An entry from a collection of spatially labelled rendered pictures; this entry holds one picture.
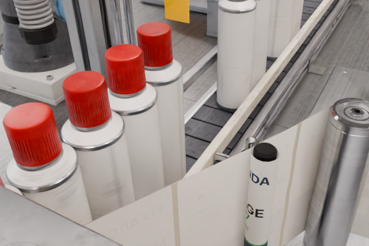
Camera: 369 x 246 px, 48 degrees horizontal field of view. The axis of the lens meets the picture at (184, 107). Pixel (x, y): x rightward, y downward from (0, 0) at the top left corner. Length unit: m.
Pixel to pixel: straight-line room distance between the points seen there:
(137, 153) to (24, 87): 0.45
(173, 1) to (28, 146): 0.23
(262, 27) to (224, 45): 0.07
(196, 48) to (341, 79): 0.33
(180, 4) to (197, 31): 0.55
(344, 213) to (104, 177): 0.20
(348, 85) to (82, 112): 0.50
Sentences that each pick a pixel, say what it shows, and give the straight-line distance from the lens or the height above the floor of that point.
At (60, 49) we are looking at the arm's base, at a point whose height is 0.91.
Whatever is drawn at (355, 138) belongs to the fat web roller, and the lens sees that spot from 0.32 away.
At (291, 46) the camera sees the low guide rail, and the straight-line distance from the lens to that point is 0.75.
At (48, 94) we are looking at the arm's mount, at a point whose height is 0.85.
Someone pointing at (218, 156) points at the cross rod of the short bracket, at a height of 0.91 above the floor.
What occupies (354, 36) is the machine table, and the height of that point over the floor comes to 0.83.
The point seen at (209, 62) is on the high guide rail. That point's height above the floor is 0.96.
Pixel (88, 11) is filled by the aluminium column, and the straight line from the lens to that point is 0.52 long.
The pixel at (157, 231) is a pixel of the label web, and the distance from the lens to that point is 0.28.
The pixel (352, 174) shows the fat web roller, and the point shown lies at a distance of 0.34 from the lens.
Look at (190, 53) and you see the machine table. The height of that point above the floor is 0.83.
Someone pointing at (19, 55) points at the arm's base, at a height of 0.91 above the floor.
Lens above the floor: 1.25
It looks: 35 degrees down
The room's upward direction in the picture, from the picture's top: 2 degrees counter-clockwise
